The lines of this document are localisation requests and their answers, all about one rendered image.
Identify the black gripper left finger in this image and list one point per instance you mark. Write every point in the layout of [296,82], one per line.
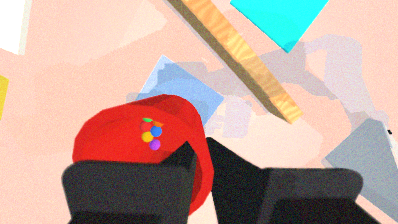
[133,187]

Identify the yellow rectangular block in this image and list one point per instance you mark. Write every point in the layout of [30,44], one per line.
[4,82]

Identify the blue marble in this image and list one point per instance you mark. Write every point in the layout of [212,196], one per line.
[155,131]

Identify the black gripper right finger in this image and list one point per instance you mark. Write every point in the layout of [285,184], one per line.
[244,193]

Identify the yellow marble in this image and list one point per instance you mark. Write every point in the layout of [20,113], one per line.
[146,136]

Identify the purple marble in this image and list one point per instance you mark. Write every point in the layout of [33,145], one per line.
[154,144]

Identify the orange marble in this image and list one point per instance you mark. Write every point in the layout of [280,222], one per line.
[157,124]

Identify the long wooden plank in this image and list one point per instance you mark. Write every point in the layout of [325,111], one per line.
[218,33]

